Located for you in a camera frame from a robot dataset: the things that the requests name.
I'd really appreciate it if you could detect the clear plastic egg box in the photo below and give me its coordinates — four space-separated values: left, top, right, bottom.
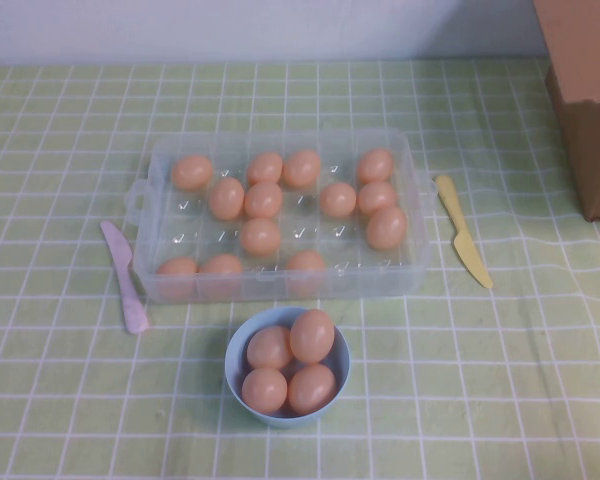
124 127 435 304

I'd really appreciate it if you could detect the brown cardboard box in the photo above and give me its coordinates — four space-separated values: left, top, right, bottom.
532 0 600 224

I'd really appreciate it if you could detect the clear plastic egg tray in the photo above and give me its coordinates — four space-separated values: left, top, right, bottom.
0 58 600 480

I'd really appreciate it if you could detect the yellow plastic knife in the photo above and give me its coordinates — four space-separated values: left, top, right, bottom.
433 174 495 290

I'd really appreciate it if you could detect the light blue bowl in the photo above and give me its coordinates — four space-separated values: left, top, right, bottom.
224 306 352 430

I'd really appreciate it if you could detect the brown plastic egg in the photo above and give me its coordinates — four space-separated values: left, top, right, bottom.
357 180 398 216
241 367 289 415
365 205 409 251
245 325 295 370
208 177 246 221
243 181 284 220
285 249 327 296
154 256 200 300
289 308 337 365
170 154 214 191
287 363 338 416
245 151 285 185
198 253 245 299
355 147 395 184
281 149 323 189
239 217 282 258
319 181 358 218

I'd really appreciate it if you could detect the pink speckled plastic knife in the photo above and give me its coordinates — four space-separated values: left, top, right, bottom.
99 220 151 335

